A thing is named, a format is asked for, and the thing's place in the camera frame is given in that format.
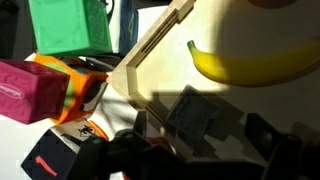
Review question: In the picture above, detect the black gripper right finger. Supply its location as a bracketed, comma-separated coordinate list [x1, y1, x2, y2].
[244, 113, 320, 180]

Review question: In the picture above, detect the wooden tray box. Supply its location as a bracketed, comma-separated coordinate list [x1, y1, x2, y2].
[106, 0, 320, 161]

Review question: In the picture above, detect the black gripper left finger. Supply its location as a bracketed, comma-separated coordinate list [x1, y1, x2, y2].
[71, 130, 157, 180]

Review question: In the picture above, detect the green cube block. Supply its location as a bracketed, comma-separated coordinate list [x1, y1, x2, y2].
[29, 0, 112, 56]

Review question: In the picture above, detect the magenta cube block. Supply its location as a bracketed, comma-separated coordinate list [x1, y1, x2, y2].
[0, 59, 70, 124]

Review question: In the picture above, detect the orange patterned cube block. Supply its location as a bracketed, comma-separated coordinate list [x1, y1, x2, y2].
[34, 53, 108, 124]

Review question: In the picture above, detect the yellow banana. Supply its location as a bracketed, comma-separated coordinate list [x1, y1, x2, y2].
[187, 39, 320, 86]

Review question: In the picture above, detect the grey cube block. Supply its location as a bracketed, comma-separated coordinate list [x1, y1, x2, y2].
[166, 85, 221, 146]

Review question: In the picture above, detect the white blue number cube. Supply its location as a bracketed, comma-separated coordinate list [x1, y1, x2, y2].
[108, 0, 168, 58]

